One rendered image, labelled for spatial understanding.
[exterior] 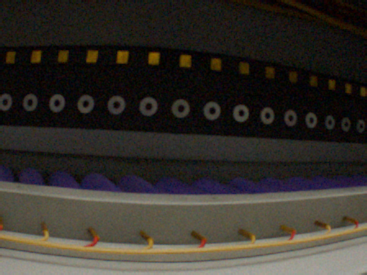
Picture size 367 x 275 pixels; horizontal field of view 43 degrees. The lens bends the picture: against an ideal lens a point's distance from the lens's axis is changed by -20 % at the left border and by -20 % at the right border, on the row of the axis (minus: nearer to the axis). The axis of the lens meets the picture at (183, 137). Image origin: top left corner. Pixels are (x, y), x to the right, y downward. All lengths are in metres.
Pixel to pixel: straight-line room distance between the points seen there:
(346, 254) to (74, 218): 0.12
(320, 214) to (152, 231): 0.08
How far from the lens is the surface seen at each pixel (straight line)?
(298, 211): 0.23
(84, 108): 0.34
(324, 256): 0.22
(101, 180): 0.27
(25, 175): 0.26
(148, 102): 0.34
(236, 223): 0.22
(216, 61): 0.36
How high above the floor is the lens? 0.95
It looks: 13 degrees up
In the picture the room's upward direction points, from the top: 2 degrees counter-clockwise
